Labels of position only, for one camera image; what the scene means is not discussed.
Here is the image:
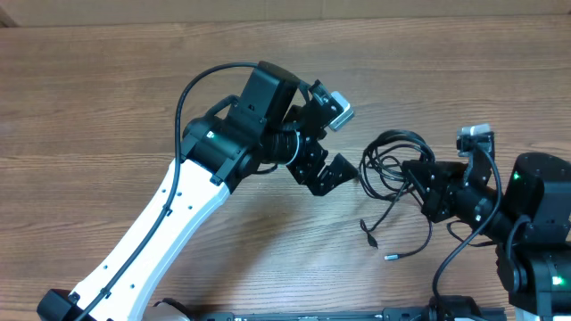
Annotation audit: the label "thick black USB-C cable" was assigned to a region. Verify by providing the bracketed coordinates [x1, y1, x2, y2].
[359, 129, 436, 202]

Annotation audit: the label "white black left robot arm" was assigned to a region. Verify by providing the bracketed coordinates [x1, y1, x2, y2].
[37, 62, 358, 321]

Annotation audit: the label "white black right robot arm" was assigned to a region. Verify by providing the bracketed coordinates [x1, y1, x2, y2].
[402, 151, 570, 320]

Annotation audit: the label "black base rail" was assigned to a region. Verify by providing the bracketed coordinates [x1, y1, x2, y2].
[153, 294, 509, 321]

